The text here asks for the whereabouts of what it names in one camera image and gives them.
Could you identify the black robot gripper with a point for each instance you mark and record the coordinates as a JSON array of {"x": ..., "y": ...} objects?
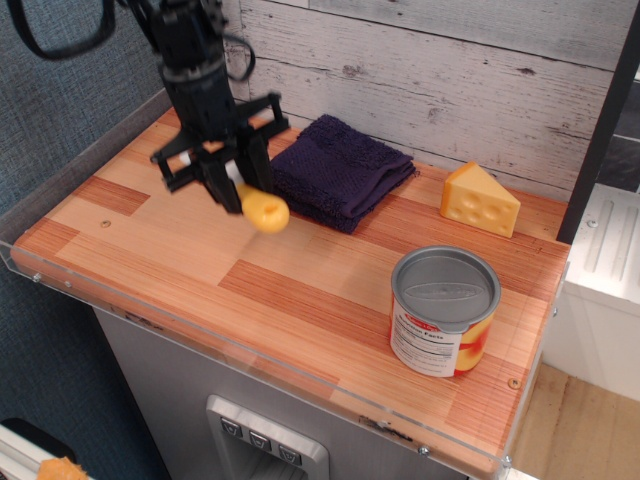
[{"x": 214, "y": 129}]

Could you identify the white knife yellow handle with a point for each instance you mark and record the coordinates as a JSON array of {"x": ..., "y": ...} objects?
[{"x": 267, "y": 212}]

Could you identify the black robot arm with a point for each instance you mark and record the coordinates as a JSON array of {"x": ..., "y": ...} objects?
[{"x": 189, "y": 36}]

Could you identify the folded purple towel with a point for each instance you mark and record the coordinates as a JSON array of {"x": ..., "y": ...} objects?
[{"x": 336, "y": 175}]

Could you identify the clear acrylic edge guard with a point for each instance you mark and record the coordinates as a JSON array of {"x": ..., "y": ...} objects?
[{"x": 307, "y": 310}]

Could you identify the yellow cheese wedge toy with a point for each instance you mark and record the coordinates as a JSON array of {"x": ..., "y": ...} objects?
[{"x": 473, "y": 197}]

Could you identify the toy tin can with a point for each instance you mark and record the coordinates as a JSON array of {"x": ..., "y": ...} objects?
[{"x": 443, "y": 302}]

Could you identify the grey toy fridge cabinet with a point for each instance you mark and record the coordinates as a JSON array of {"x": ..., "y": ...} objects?
[{"x": 210, "y": 420}]

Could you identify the orange object bottom left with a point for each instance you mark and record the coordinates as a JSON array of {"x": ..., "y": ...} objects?
[{"x": 60, "y": 469}]

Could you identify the white toy sink unit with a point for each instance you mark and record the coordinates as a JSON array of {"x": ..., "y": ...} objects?
[{"x": 593, "y": 334}]

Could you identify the white rail bottom left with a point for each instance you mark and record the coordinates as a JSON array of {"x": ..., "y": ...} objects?
[{"x": 20, "y": 458}]

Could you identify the black right post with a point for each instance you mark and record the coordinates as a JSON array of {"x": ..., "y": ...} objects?
[{"x": 614, "y": 102}]

